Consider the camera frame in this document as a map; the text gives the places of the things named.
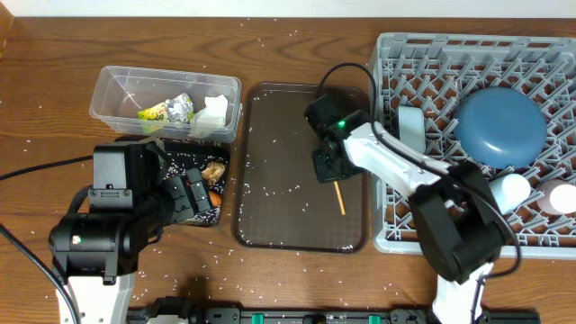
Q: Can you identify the orange carrot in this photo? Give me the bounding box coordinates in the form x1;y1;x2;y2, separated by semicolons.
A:
209;191;222;208

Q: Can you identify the brown food scrap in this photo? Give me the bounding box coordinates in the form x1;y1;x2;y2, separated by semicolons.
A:
201;161;226;186

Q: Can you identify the wooden chopstick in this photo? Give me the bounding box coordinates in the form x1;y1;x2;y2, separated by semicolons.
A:
333;181;347;216

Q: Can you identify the white paper napkin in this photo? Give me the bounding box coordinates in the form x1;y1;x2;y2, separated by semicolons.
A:
189;94;229;139

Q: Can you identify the light blue rice bowl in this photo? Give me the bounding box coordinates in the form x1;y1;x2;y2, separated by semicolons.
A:
398;106;426;154

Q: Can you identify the yellow snack packet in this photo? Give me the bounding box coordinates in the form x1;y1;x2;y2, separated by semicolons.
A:
137;103;169;134

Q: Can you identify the dark blue plate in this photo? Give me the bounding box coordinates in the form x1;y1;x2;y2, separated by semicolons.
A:
454;87;547;169

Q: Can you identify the small blue cup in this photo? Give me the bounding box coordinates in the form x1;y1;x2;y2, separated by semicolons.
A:
489;174;531;214

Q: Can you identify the pink and white cup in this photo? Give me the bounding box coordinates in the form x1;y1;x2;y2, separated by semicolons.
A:
536;179;576;215

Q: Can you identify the foil wrapper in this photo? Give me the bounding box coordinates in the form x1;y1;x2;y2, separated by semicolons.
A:
165;93;194;123

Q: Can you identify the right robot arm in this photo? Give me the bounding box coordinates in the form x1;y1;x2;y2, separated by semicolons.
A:
303;94;513;323

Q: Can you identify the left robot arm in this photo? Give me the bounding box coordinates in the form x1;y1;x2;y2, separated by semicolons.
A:
49;139;212;323

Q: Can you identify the black plastic bin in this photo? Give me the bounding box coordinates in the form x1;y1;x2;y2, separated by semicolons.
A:
112;136;231;228

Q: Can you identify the dark brown serving tray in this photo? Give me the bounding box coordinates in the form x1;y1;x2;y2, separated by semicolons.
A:
232;83;370;254

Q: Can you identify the clear plastic bin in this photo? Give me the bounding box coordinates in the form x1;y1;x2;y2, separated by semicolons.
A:
89;66;242;143

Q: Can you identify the right black cable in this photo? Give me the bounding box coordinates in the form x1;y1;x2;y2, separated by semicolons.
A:
314;61;523;324

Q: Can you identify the black cable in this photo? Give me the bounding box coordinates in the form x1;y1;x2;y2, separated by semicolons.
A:
314;61;523;324
0;155;95;324

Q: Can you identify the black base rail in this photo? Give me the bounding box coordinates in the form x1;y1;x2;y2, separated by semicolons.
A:
125;296;541;324

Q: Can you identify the left black cable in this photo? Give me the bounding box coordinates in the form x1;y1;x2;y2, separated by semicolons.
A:
0;155;95;324

